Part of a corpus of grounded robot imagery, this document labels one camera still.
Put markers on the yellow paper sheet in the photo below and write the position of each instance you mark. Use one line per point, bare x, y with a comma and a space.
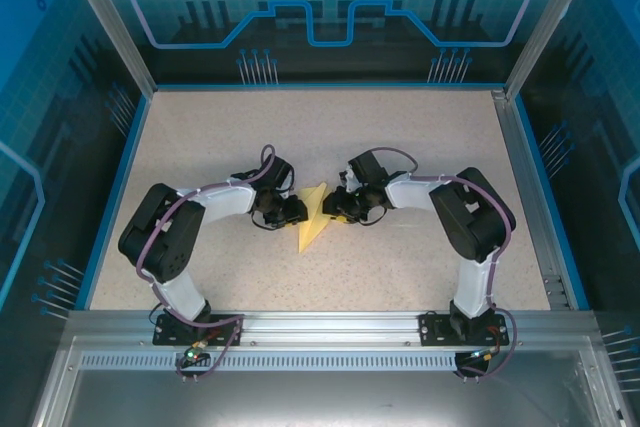
312, 227

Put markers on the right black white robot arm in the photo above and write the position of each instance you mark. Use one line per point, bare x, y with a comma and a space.
470, 222

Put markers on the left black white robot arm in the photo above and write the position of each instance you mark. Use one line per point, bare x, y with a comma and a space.
160, 237

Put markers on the aluminium base beam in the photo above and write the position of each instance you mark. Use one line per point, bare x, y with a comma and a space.
330, 327

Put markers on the metal tray panel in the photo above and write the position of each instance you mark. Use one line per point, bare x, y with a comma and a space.
320, 402

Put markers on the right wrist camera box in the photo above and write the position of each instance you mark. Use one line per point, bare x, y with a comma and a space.
348, 181

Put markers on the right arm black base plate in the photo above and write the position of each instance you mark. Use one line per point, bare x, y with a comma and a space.
432, 329

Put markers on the aluminium side rail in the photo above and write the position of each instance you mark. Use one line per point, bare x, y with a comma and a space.
517, 147

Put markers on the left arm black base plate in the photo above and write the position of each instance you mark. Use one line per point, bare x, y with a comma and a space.
167, 334

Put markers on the right aluminium frame post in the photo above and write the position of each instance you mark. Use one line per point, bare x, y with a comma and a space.
542, 22

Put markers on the aluminium frame post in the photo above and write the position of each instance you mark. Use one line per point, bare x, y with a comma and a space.
115, 22
542, 22

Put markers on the left aluminium frame post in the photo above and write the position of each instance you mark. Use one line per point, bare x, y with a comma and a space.
115, 22

